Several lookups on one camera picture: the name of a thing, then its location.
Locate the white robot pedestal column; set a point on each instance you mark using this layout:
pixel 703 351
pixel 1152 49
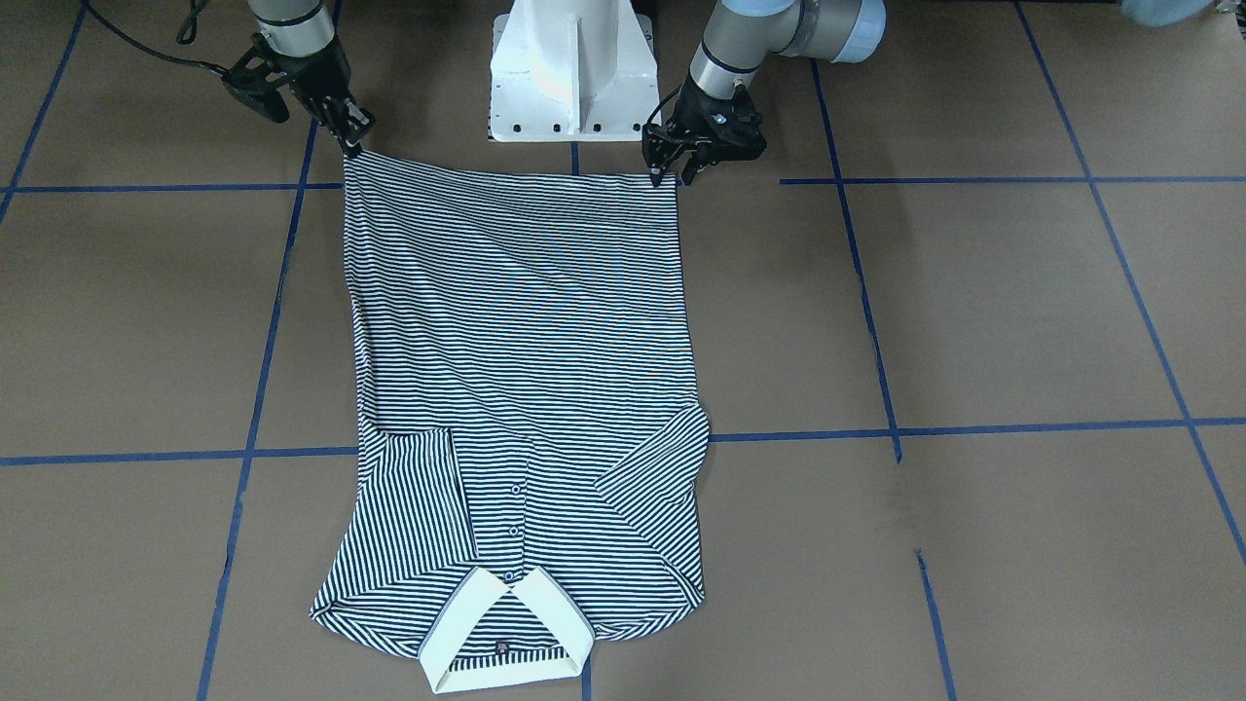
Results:
pixel 572 71

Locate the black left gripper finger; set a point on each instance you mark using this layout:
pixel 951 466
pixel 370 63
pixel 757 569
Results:
pixel 698 160
pixel 659 150

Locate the blue white striped polo shirt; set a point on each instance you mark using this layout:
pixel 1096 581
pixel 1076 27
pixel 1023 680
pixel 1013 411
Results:
pixel 529 430

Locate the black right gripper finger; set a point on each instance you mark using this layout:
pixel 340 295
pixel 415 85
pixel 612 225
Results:
pixel 349 123

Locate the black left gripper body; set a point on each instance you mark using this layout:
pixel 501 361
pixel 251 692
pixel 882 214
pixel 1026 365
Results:
pixel 693 107

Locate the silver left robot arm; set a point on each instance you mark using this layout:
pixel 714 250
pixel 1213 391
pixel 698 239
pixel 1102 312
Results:
pixel 740 35

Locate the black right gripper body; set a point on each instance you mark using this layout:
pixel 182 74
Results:
pixel 314 74

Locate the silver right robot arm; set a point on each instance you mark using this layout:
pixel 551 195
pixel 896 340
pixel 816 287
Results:
pixel 299 39

